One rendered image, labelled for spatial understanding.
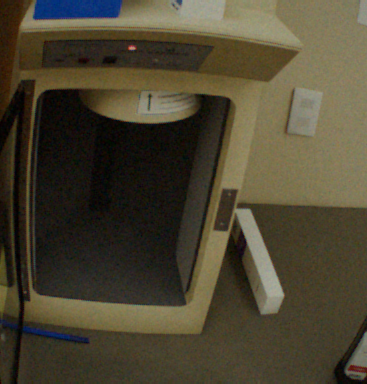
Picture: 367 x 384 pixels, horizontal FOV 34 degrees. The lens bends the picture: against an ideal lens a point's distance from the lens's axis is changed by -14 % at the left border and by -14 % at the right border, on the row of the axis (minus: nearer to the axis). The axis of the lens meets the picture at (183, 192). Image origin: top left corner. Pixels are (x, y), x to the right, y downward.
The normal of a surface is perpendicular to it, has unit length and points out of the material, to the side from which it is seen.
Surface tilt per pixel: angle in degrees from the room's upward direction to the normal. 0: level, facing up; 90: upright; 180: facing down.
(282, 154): 90
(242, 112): 90
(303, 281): 0
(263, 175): 90
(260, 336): 0
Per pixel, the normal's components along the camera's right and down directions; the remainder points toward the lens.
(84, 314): 0.14, 0.56
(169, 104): 0.56, 0.16
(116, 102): -0.20, 0.11
